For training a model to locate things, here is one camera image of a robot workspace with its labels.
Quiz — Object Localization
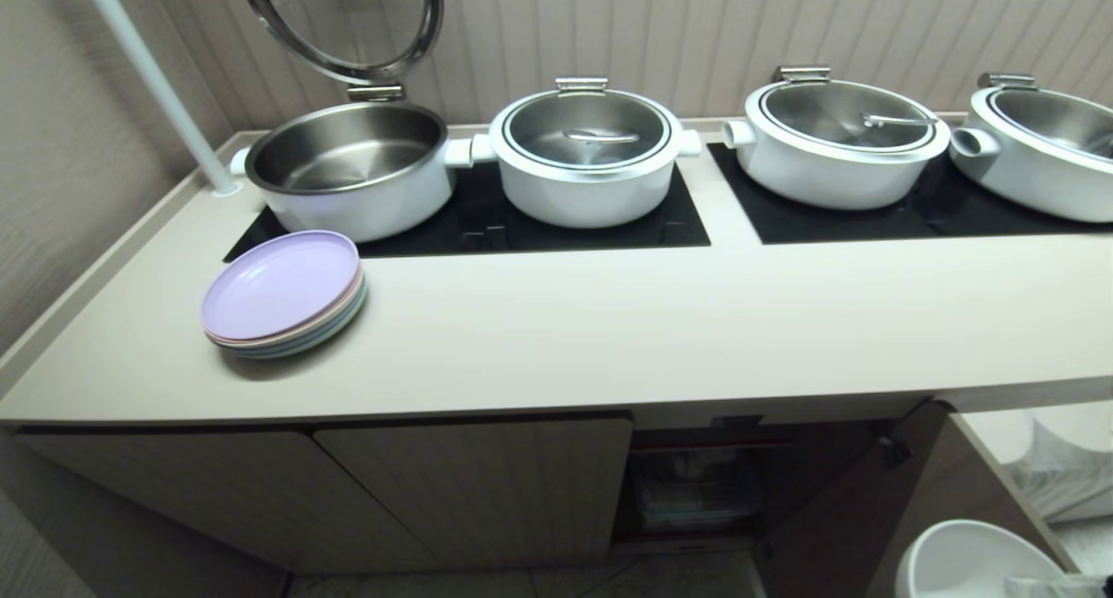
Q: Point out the beige counter cabinet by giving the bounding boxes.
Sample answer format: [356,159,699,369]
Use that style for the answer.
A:
[0,111,1113,598]

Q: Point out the beige wooden cabinet door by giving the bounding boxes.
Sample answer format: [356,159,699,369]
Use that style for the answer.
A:
[16,428,437,575]
[313,416,635,569]

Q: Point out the open beige cabinet door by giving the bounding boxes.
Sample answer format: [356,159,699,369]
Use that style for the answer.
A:
[755,400,1083,598]

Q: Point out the black glass cooktop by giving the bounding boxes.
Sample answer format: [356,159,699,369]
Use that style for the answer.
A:
[706,142,1113,246]
[223,155,712,263]

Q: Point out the green plastic plate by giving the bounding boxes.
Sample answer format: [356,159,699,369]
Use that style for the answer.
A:
[210,275,367,354]

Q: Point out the pink plastic plate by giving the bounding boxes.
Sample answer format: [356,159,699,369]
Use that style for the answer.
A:
[205,263,364,349]

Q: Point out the blue plastic plate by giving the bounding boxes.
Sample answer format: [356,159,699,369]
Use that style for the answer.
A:
[217,285,369,360]

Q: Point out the white pot with steel insert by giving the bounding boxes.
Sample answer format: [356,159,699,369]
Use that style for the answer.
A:
[230,83,475,244]

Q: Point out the purple plastic plate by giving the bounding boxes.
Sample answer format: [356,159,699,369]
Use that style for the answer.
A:
[201,229,361,342]

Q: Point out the open round glass lid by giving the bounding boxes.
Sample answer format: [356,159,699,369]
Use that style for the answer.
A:
[237,0,445,87]

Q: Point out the white slanted pole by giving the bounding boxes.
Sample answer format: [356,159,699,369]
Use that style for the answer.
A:
[77,0,242,197]

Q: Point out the white round bin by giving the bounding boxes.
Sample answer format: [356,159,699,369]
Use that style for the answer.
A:
[896,519,1072,598]

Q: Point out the white plastic bag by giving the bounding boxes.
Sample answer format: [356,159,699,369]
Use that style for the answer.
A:
[1000,417,1113,524]

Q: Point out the white pot with side handles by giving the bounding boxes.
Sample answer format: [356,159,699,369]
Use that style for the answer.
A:
[470,77,703,229]

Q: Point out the glass lid with flat handle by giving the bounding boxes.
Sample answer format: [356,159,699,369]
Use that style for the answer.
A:
[503,89,672,172]

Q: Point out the wire dish rack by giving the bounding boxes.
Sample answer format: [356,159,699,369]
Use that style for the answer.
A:
[630,446,768,535]

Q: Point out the white pot with one handle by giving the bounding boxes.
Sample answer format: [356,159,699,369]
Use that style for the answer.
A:
[723,66,951,212]
[950,73,1113,224]

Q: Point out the glass lid with bar handle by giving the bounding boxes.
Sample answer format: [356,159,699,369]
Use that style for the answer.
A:
[758,80,941,153]

